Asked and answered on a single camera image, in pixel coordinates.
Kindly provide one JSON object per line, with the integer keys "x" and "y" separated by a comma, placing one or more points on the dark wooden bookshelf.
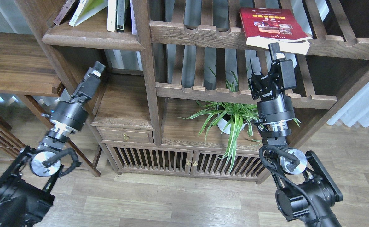
{"x": 136, "y": 114}

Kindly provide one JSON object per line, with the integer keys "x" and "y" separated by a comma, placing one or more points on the white curtain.
{"x": 355, "y": 112}

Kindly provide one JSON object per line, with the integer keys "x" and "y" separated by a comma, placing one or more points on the white upright book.
{"x": 111, "y": 15}

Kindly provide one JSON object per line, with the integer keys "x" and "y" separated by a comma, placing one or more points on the spider plant in white pot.
{"x": 236, "y": 116}

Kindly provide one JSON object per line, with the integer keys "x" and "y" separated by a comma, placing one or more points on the dark maroon book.
{"x": 68, "y": 6}

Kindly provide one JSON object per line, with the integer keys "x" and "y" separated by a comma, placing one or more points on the wooden side table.
{"x": 26, "y": 72}

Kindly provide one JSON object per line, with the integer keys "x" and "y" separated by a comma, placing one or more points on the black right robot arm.
{"x": 305, "y": 190}

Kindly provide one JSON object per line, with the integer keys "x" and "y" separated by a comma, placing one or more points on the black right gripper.
{"x": 281, "y": 77}

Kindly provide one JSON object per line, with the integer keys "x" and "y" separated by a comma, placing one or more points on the red book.
{"x": 263, "y": 26}

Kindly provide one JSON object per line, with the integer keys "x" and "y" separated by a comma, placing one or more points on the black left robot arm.
{"x": 25, "y": 186}

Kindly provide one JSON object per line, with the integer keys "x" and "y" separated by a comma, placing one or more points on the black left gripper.
{"x": 69, "y": 117}

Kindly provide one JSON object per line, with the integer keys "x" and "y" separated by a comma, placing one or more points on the yellow green book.
{"x": 86, "y": 9}

